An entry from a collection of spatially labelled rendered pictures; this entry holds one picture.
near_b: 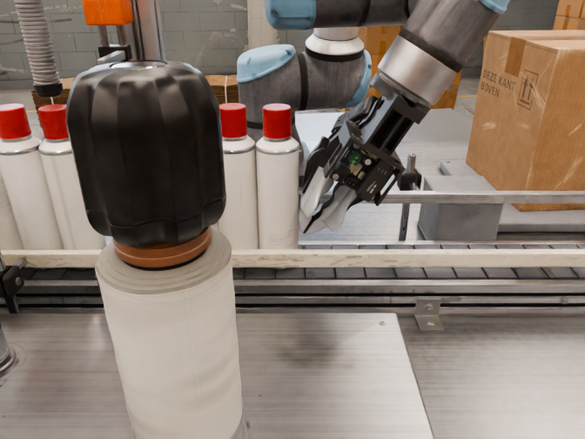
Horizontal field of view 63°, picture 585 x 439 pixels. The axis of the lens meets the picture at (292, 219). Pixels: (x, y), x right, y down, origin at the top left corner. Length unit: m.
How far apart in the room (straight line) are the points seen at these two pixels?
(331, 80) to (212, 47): 5.10
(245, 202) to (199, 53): 5.51
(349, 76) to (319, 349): 0.62
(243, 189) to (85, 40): 5.69
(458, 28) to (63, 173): 0.45
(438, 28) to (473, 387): 0.37
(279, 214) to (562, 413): 0.36
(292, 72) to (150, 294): 0.74
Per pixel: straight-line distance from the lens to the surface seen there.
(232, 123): 0.56
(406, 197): 0.65
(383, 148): 0.51
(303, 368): 0.49
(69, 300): 0.67
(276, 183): 0.56
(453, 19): 0.52
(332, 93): 0.99
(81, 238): 0.65
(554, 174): 0.92
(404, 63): 0.52
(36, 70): 0.72
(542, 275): 0.69
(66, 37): 6.26
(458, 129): 1.43
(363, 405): 0.46
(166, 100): 0.25
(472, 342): 0.63
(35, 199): 0.65
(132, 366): 0.33
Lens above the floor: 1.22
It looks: 27 degrees down
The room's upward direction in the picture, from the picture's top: straight up
